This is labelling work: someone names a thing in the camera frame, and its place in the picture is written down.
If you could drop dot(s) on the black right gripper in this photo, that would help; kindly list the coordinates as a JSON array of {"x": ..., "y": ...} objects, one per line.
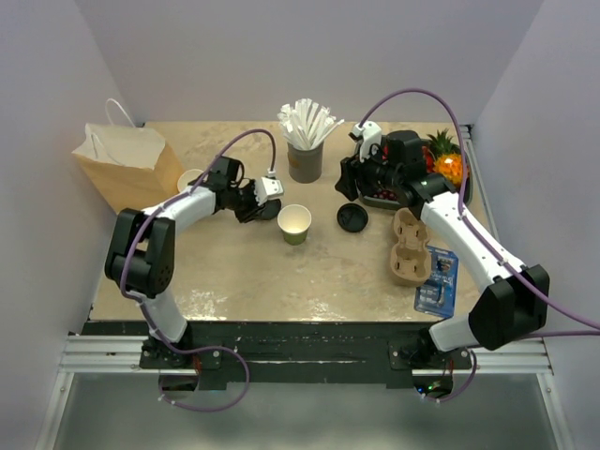
[{"x": 347, "y": 185}]

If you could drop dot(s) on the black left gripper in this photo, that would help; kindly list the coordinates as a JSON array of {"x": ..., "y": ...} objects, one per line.
[{"x": 254, "y": 212}]

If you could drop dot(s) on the green paper coffee cup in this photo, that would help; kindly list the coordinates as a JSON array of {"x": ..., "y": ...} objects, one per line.
[{"x": 294, "y": 221}]

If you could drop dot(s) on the black coffee cup lid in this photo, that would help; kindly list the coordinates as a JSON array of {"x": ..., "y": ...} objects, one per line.
[{"x": 352, "y": 217}]

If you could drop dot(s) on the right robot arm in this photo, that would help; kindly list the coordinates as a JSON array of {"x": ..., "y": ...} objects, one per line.
[{"x": 510, "y": 304}]

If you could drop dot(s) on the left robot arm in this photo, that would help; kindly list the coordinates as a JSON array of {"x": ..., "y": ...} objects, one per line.
[{"x": 141, "y": 254}]

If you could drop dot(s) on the blue razor blister pack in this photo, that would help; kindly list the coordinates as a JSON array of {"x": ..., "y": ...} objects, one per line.
[{"x": 437, "y": 296}]

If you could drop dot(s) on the dark purple grape bunch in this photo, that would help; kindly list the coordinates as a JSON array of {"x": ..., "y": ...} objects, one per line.
[{"x": 384, "y": 195}]

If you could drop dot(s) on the grey straw holder cup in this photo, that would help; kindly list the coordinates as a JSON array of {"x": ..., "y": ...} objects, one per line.
[{"x": 305, "y": 166}]

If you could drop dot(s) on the grey fruit tray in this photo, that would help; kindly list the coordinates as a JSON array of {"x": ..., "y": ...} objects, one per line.
[{"x": 432, "y": 183}]

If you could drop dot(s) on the white wrapped straws bundle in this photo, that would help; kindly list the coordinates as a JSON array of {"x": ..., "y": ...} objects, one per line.
[{"x": 306, "y": 124}]

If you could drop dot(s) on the brown pulp cup carrier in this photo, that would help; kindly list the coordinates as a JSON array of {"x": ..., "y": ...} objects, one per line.
[{"x": 410, "y": 259}]

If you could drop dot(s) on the small orange pineapple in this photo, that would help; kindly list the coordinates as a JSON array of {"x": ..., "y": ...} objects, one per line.
[{"x": 443, "y": 156}]

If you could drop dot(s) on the brown paper bag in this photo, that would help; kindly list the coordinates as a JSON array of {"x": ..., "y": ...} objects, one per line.
[{"x": 131, "y": 167}]

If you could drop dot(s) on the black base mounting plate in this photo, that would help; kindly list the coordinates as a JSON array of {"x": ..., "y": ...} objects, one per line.
[{"x": 220, "y": 353}]

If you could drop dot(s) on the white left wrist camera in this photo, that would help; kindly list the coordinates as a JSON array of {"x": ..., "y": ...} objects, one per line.
[{"x": 267, "y": 189}]

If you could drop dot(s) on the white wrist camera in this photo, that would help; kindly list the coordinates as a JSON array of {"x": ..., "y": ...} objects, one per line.
[
  {"x": 366, "y": 134},
  {"x": 267, "y": 189}
]

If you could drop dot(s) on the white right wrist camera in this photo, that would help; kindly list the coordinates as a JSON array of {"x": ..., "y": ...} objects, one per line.
[{"x": 366, "y": 134}]

